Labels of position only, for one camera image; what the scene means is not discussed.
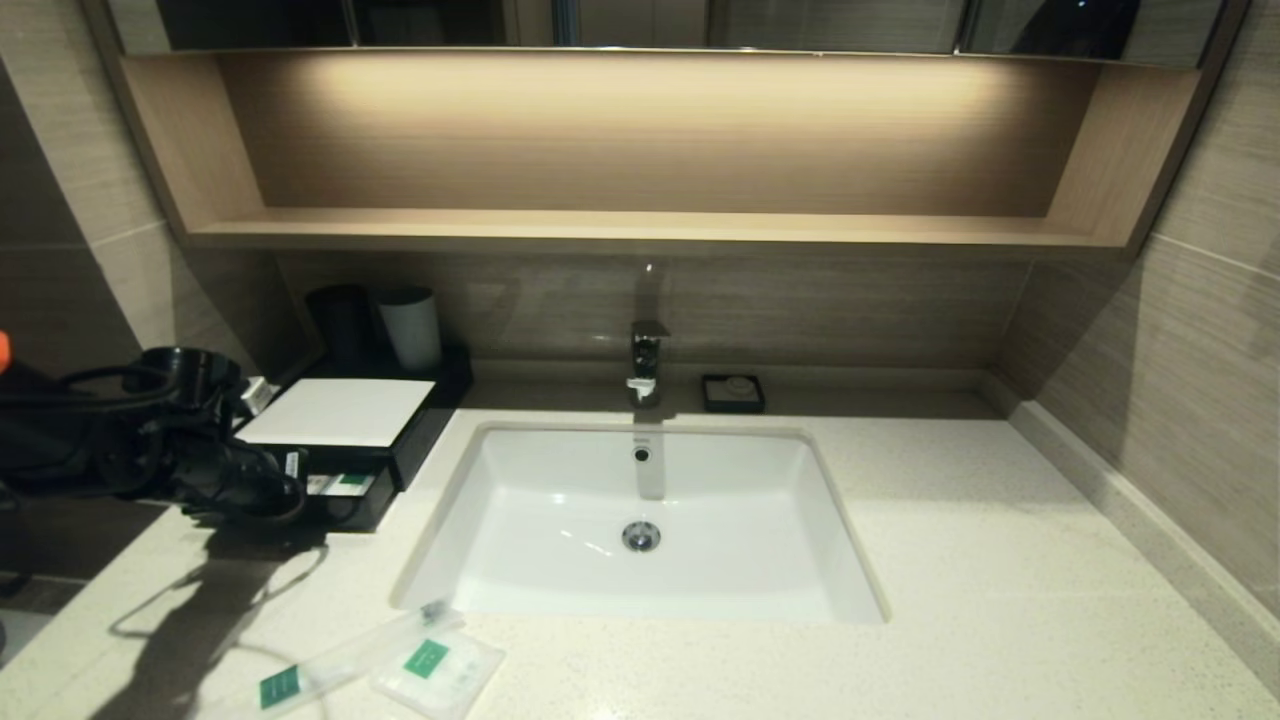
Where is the black drawer of amenity box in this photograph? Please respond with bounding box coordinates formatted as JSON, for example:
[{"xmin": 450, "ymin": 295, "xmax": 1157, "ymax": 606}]
[{"xmin": 296, "ymin": 460, "xmax": 399, "ymax": 534}]

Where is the black amenity box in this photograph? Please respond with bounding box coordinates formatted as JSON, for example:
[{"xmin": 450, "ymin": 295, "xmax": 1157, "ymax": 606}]
[{"xmin": 235, "ymin": 343, "xmax": 477, "ymax": 492}]

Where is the white card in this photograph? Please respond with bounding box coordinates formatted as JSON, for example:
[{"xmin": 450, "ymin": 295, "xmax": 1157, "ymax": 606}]
[{"xmin": 235, "ymin": 377, "xmax": 439, "ymax": 448}]

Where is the black cup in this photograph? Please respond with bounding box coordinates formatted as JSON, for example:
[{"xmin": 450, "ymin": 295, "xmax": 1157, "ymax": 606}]
[{"xmin": 305, "ymin": 284, "xmax": 380, "ymax": 365}]

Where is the long clear toothbrush packet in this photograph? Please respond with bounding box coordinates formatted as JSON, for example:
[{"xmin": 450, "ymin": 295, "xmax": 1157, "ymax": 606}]
[{"xmin": 200, "ymin": 600, "xmax": 467, "ymax": 720}]

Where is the white cup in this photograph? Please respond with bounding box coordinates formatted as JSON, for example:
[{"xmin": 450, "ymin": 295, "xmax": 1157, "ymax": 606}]
[{"xmin": 376, "ymin": 287, "xmax": 444, "ymax": 373}]

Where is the square clear packet green label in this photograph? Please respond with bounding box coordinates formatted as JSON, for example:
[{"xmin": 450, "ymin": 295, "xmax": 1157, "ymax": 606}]
[{"xmin": 373, "ymin": 628, "xmax": 508, "ymax": 720}]

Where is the white ceramic sink basin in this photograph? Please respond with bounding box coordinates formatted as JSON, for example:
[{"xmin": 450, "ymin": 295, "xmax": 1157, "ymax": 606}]
[{"xmin": 393, "ymin": 421, "xmax": 889, "ymax": 625}]

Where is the chrome faucet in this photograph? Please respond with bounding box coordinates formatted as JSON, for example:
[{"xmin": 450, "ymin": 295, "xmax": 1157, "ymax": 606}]
[{"xmin": 627, "ymin": 319, "xmax": 672, "ymax": 409}]

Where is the black soap dish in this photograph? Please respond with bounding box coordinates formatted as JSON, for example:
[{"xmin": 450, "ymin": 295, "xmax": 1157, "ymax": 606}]
[{"xmin": 701, "ymin": 373, "xmax": 767, "ymax": 415}]

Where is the black cable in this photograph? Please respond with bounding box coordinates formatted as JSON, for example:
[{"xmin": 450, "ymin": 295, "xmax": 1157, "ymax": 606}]
[{"xmin": 0, "ymin": 360, "xmax": 310, "ymax": 529}]

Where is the light wooden wall shelf niche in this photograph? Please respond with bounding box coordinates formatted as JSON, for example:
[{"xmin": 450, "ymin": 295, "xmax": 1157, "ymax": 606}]
[{"xmin": 85, "ymin": 48, "xmax": 1251, "ymax": 261}]

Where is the mirrored wall cabinet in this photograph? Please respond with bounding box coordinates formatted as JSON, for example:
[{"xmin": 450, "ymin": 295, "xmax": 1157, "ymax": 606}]
[{"xmin": 105, "ymin": 0, "xmax": 1226, "ymax": 67}]

